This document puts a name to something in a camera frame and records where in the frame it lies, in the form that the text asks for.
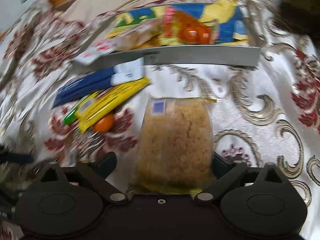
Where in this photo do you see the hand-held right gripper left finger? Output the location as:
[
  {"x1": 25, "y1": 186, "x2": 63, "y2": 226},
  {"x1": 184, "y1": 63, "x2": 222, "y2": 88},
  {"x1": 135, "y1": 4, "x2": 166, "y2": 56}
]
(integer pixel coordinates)
[{"x1": 36, "y1": 152, "x2": 128, "y2": 203}]

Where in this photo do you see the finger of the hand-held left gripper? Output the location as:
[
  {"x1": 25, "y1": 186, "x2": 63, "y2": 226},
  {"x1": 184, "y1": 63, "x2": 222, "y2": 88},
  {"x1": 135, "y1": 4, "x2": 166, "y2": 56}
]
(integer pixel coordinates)
[{"x1": 0, "y1": 152, "x2": 35, "y2": 165}]

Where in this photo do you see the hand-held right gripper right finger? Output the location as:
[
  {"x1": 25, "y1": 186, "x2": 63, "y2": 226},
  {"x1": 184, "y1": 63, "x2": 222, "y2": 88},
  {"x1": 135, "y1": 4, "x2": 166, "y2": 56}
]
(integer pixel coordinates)
[{"x1": 194, "y1": 153, "x2": 284, "y2": 203}]

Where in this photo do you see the orange sausage packet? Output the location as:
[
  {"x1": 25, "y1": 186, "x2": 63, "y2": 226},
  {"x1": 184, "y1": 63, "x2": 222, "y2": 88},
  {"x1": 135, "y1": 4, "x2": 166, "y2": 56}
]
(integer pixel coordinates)
[
  {"x1": 93, "y1": 113, "x2": 116, "y2": 133},
  {"x1": 162, "y1": 6, "x2": 213, "y2": 46}
]

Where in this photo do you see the rice crisp packet blue label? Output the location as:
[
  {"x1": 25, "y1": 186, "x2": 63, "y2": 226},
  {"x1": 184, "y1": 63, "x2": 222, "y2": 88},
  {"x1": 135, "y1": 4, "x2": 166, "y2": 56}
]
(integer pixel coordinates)
[{"x1": 136, "y1": 97, "x2": 217, "y2": 196}]

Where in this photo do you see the green snack packet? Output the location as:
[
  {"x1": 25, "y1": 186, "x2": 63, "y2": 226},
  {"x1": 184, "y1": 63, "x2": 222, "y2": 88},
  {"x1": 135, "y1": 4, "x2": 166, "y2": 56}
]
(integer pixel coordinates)
[{"x1": 62, "y1": 103, "x2": 85, "y2": 127}]

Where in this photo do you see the yellow snack packet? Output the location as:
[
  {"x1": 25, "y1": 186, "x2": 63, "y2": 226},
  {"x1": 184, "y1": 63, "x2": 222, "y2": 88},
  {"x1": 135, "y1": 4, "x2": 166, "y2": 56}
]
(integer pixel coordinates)
[{"x1": 74, "y1": 77, "x2": 152, "y2": 133}]

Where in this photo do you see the blue snack packet white end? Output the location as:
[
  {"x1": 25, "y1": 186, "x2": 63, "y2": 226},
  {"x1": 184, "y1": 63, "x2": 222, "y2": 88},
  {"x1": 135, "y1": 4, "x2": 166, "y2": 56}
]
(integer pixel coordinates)
[{"x1": 52, "y1": 57, "x2": 146, "y2": 108}]

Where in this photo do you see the grey metal tray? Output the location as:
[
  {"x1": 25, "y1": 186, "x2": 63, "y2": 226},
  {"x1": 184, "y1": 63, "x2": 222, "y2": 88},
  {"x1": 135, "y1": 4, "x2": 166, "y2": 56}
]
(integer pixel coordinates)
[{"x1": 71, "y1": 1, "x2": 262, "y2": 68}]

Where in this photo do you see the brown pastry packet barcode label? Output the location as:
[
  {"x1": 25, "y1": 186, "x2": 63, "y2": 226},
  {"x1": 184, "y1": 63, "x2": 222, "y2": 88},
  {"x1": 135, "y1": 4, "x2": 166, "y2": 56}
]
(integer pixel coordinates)
[{"x1": 117, "y1": 22, "x2": 166, "y2": 51}]

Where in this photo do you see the floral satin blanket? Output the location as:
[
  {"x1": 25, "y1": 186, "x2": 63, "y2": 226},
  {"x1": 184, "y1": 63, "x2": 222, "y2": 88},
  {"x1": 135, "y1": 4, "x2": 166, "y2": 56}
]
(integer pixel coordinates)
[{"x1": 0, "y1": 0, "x2": 320, "y2": 240}]

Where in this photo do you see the dragon drawing tray liner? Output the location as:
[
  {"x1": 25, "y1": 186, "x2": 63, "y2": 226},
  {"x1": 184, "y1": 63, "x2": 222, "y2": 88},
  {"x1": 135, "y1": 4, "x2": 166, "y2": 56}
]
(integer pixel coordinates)
[{"x1": 107, "y1": 0, "x2": 251, "y2": 48}]

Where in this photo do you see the beige bedsheet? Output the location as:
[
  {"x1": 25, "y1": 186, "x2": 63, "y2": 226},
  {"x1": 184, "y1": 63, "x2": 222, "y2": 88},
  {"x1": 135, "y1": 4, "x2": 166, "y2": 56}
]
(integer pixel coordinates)
[{"x1": 62, "y1": 0, "x2": 241, "y2": 22}]

